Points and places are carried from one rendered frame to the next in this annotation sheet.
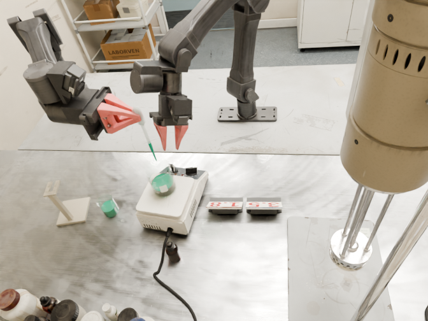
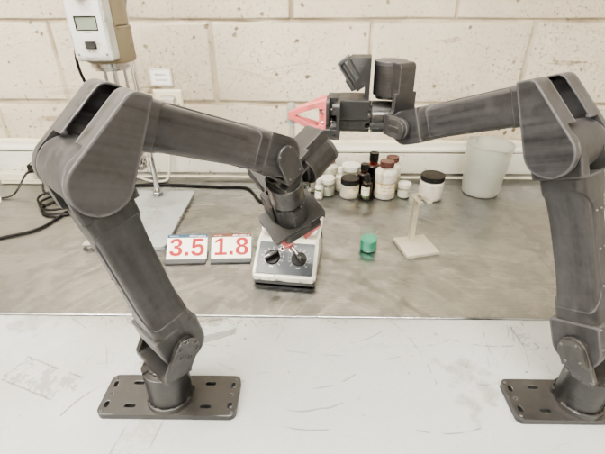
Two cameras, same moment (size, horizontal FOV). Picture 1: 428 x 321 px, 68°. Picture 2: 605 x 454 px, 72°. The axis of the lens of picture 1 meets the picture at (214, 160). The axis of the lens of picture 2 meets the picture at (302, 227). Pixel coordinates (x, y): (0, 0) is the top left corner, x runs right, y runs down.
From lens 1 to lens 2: 1.30 m
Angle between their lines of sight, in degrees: 102
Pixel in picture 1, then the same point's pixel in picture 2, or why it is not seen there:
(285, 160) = not seen: hidden behind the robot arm
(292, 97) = not seen: outside the picture
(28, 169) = (551, 289)
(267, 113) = (126, 391)
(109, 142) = (449, 333)
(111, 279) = (334, 211)
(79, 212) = (405, 243)
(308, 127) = (62, 364)
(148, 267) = not seen: hidden behind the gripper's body
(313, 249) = (152, 227)
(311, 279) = (164, 213)
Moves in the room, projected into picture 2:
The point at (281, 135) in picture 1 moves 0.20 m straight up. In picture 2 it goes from (121, 346) to (92, 249)
